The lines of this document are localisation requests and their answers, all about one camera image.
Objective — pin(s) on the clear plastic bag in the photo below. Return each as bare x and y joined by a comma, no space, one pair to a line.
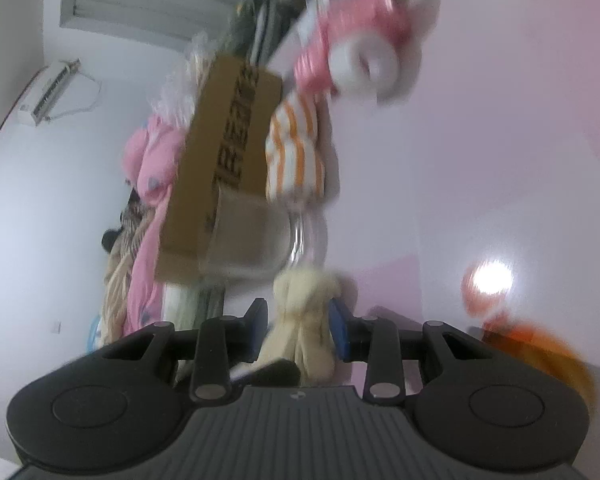
175,103

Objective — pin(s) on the white tape roll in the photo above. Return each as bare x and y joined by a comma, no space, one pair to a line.
364,63

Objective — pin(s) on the brown cardboard box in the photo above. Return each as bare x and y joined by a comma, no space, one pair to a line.
224,148

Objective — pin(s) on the pink plastic bag pack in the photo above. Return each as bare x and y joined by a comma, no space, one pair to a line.
343,18

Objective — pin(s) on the brown checkered blanket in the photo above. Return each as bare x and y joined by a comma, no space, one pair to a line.
122,246

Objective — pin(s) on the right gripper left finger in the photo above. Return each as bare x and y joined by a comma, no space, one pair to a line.
221,344

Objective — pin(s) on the pink duvet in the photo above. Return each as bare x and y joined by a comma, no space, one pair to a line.
150,162

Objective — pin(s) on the orange white striped towel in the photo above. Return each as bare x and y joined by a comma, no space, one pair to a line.
296,172

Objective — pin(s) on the white air conditioner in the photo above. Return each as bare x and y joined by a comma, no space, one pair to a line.
44,91

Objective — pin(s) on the cream plush toy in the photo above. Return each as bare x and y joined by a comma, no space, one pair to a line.
300,331

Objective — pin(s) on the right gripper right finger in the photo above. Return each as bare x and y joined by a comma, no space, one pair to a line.
379,344

